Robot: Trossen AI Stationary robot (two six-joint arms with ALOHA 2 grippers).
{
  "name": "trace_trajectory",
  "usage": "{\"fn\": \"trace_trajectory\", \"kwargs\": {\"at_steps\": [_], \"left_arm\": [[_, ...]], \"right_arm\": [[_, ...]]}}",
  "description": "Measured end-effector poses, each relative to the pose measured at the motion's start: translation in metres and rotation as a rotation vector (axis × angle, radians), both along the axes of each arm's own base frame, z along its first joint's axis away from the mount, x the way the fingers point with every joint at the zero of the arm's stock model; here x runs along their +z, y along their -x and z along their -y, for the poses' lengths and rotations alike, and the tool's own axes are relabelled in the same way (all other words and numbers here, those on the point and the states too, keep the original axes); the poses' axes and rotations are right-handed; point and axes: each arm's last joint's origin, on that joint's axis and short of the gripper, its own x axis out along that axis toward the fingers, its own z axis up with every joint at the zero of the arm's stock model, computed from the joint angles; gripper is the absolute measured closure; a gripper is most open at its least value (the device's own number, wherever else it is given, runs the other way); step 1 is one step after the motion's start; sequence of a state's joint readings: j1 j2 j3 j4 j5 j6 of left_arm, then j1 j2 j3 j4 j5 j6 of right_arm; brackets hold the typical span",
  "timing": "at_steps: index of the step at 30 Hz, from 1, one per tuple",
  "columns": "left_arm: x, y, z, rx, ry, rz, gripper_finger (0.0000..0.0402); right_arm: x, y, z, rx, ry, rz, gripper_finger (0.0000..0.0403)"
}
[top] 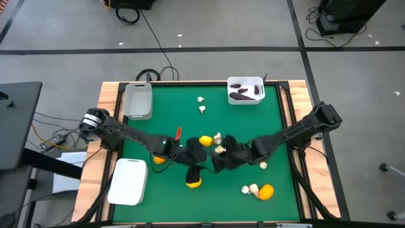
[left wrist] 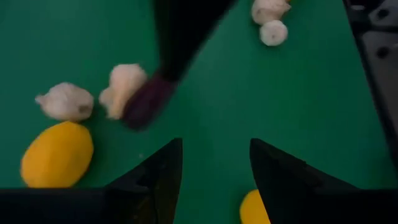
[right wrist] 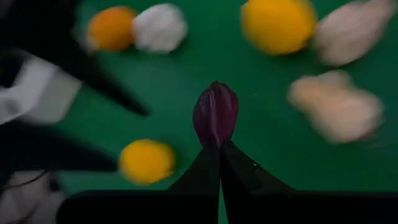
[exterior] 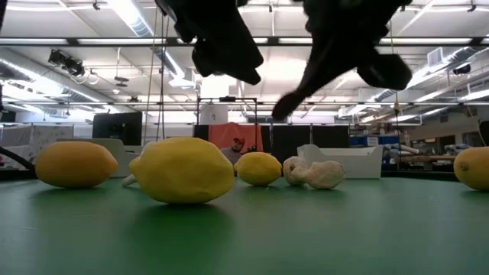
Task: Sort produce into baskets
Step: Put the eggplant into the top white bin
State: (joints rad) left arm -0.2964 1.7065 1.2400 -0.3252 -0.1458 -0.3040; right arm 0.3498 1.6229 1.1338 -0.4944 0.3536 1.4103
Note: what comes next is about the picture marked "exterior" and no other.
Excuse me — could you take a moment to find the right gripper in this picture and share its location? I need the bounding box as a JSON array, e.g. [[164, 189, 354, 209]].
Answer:
[[270, 0, 413, 121]]

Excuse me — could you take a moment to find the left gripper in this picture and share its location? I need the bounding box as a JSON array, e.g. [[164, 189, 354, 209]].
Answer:
[[154, 0, 265, 86]]

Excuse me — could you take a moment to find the orange fruit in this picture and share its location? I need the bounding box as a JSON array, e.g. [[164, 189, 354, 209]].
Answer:
[[34, 141, 119, 189], [453, 146, 489, 192]]

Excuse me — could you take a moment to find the blue storage bin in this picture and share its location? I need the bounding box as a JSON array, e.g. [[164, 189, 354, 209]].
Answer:
[[349, 135, 400, 147]]

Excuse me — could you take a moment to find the orange-red panel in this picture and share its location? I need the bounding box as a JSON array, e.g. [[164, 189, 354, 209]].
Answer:
[[208, 121, 264, 154]]

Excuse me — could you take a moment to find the white square plastic basket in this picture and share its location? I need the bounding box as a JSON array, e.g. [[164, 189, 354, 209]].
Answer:
[[296, 144, 384, 180]]

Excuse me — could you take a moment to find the person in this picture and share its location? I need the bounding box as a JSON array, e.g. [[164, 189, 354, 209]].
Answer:
[[220, 136, 248, 166]]

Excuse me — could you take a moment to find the black partition panel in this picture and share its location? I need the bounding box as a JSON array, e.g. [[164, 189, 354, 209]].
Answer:
[[263, 125, 351, 165]]

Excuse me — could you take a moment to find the yellow lemon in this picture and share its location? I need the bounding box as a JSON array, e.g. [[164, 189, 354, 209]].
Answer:
[[128, 136, 235, 205], [233, 151, 283, 187]]

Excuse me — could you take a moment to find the black monitor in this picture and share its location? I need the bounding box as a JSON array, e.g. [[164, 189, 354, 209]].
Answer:
[[92, 111, 143, 146]]

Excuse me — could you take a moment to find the black ceiling-mounted device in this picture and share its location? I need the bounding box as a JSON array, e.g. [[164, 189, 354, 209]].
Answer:
[[47, 49, 86, 77]]

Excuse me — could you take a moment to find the green table mat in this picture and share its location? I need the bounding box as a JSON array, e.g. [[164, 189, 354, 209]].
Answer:
[[0, 177, 489, 275]]

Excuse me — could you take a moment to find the black ceiling rail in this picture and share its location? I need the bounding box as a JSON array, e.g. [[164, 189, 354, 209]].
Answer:
[[0, 37, 489, 47]]

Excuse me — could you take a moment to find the white partition wall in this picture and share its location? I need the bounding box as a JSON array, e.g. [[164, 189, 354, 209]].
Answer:
[[0, 124, 74, 161]]

